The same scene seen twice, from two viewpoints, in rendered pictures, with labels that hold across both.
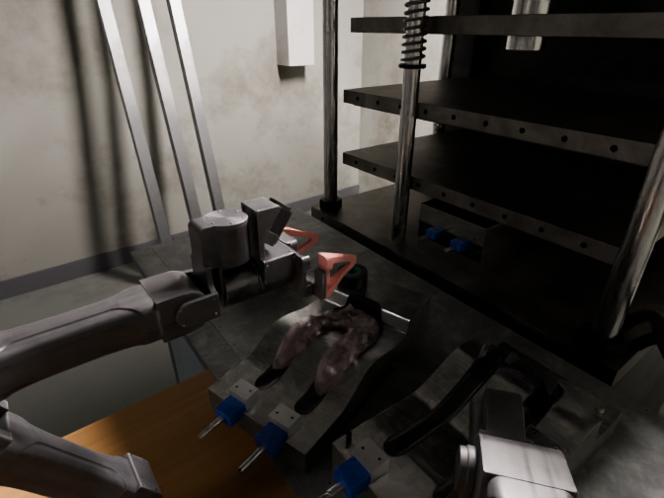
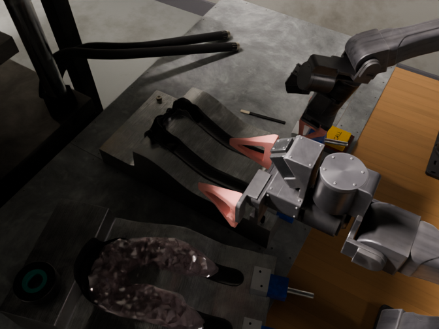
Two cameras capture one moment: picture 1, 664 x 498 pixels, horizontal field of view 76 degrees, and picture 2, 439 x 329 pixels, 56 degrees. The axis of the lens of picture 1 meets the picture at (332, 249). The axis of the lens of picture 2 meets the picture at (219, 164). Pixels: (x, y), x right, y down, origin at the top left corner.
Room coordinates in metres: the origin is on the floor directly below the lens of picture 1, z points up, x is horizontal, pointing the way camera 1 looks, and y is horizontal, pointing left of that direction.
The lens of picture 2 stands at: (0.75, 0.35, 1.70)
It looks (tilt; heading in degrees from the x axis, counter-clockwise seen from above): 53 degrees down; 247
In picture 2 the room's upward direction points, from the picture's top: straight up
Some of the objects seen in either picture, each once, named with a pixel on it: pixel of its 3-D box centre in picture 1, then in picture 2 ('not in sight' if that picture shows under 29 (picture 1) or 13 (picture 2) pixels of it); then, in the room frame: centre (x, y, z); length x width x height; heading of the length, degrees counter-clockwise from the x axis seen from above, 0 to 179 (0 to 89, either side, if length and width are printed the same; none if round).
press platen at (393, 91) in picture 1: (522, 105); not in sight; (1.56, -0.67, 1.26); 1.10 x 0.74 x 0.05; 37
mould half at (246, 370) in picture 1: (330, 347); (149, 286); (0.76, 0.00, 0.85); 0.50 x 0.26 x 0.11; 144
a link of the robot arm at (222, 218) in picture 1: (206, 263); (356, 208); (0.48, 0.16, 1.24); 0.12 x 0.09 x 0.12; 128
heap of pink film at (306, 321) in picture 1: (331, 334); (149, 275); (0.76, 0.00, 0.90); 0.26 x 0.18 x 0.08; 144
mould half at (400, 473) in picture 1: (485, 429); (205, 151); (0.53, -0.28, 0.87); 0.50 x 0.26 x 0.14; 127
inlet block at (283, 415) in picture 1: (267, 443); (281, 288); (0.51, 0.11, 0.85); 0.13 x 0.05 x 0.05; 144
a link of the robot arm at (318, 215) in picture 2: (234, 278); (326, 208); (0.50, 0.13, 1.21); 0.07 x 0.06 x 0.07; 128
